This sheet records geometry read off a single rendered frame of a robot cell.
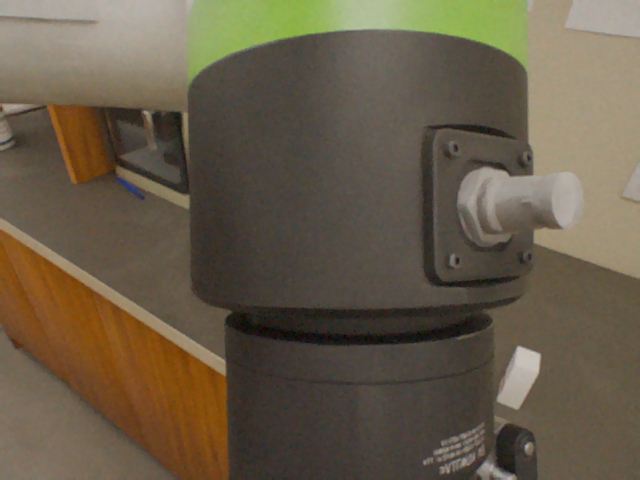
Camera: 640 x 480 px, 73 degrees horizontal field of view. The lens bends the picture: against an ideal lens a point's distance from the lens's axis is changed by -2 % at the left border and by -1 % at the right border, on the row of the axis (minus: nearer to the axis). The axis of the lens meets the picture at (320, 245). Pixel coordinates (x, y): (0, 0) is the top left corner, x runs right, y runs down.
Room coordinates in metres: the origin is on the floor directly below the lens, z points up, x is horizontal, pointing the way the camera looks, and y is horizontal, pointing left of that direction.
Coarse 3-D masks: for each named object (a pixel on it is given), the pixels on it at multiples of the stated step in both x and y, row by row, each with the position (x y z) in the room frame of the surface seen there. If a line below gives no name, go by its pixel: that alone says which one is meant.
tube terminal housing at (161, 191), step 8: (184, 112) 0.92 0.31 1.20; (184, 120) 0.91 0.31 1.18; (184, 128) 0.92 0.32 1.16; (184, 136) 0.92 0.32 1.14; (184, 144) 0.92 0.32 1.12; (120, 168) 1.07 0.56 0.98; (120, 176) 1.07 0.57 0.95; (128, 176) 1.05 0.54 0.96; (136, 176) 1.03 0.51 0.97; (136, 184) 1.04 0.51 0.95; (144, 184) 1.02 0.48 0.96; (152, 184) 1.00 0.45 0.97; (152, 192) 1.00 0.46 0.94; (160, 192) 0.98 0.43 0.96; (168, 192) 0.97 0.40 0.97; (176, 192) 0.95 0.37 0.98; (168, 200) 0.97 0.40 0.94; (176, 200) 0.95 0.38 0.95; (184, 200) 0.94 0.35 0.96
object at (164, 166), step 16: (112, 112) 1.03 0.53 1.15; (128, 112) 1.00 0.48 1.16; (176, 112) 0.91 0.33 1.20; (112, 128) 1.04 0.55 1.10; (128, 128) 1.01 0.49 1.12; (144, 128) 0.97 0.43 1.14; (160, 128) 0.94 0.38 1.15; (176, 128) 0.91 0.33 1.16; (112, 144) 1.05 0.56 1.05; (128, 144) 1.01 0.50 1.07; (144, 144) 0.98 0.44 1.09; (160, 144) 0.95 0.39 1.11; (176, 144) 0.92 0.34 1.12; (128, 160) 1.02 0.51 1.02; (144, 160) 0.99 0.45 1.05; (160, 160) 0.95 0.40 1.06; (176, 160) 0.92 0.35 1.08; (144, 176) 0.99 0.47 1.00; (160, 176) 0.96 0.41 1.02; (176, 176) 0.92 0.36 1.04
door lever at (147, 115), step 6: (144, 114) 0.88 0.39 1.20; (150, 114) 0.89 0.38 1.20; (156, 114) 0.91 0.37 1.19; (144, 120) 0.89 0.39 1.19; (150, 120) 0.89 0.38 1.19; (150, 126) 0.89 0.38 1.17; (150, 132) 0.89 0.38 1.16; (150, 138) 0.89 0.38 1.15; (150, 144) 0.89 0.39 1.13; (156, 144) 0.89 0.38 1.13
